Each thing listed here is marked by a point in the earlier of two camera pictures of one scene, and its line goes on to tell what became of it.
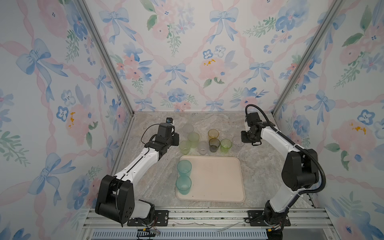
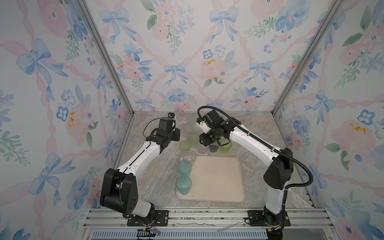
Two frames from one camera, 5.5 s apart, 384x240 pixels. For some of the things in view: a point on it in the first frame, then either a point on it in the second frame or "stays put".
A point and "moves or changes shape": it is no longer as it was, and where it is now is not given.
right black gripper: x=243 y=139 -> x=203 y=141
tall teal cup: x=184 y=167 stays put
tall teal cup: x=183 y=184 stays put
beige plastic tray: x=215 y=179 stays put
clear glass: x=237 y=142 moves or changes shape
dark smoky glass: x=214 y=144 stays put
